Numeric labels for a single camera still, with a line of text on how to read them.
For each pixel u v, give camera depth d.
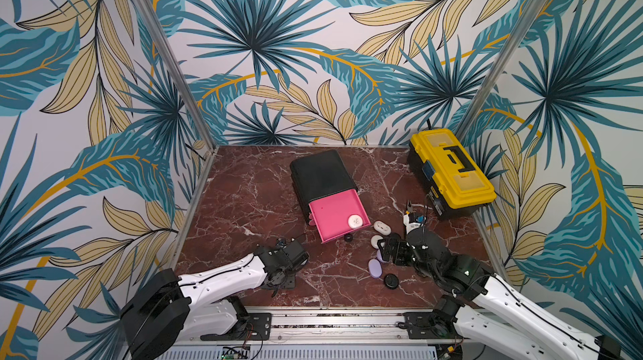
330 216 0.84
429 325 0.73
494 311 0.49
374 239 0.88
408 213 0.98
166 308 0.40
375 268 0.83
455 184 0.86
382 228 0.92
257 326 0.73
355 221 0.82
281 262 0.63
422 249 0.54
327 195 0.82
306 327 0.75
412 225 0.68
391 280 0.81
